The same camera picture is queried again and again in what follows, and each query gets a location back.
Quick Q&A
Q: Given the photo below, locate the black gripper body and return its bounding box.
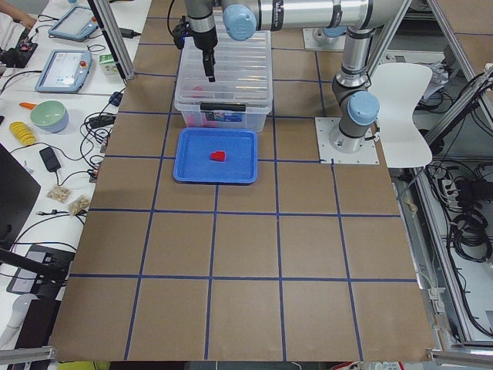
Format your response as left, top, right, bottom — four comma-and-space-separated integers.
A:
189, 15, 217, 52

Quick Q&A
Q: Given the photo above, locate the clear plastic box lid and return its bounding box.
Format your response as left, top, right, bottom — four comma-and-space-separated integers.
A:
174, 25, 273, 114

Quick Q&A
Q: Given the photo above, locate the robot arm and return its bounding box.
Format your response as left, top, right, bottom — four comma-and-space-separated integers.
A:
313, 26, 347, 45
170, 0, 407, 153

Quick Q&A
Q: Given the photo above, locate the clear plastic storage box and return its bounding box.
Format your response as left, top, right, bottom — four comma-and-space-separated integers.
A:
173, 29, 274, 134

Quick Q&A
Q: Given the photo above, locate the blue plastic tray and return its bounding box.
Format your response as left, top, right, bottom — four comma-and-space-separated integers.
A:
173, 128, 258, 184

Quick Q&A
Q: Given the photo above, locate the green white carton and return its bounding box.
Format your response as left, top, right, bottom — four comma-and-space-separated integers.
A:
98, 54, 119, 76

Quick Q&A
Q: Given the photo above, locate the teach pendant tablet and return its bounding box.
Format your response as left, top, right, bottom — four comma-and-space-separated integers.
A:
48, 5, 99, 42
35, 49, 92, 94

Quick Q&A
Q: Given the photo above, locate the green bowl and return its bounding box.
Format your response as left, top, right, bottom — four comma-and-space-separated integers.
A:
30, 100, 69, 133

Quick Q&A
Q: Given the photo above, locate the black power adapter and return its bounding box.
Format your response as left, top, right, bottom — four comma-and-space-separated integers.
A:
39, 146, 61, 173

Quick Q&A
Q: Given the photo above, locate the toy carrot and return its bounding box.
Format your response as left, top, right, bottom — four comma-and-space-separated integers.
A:
19, 102, 36, 109

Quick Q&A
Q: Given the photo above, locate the white chair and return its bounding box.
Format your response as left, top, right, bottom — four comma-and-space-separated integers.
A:
369, 62, 432, 169

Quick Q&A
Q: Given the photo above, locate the yellow toy corn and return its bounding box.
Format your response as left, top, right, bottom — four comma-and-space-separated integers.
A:
8, 121, 37, 146

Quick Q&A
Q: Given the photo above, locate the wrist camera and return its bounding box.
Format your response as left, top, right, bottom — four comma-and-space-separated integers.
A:
171, 15, 191, 50

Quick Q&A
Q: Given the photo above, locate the black box latch handle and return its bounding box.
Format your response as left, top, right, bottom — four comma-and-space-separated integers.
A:
200, 103, 247, 112

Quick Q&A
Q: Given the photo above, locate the aluminium frame post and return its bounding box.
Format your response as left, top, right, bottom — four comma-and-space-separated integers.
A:
87, 0, 135, 81

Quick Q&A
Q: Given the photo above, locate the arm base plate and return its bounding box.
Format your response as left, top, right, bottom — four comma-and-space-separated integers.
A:
315, 117, 380, 165
303, 27, 346, 52

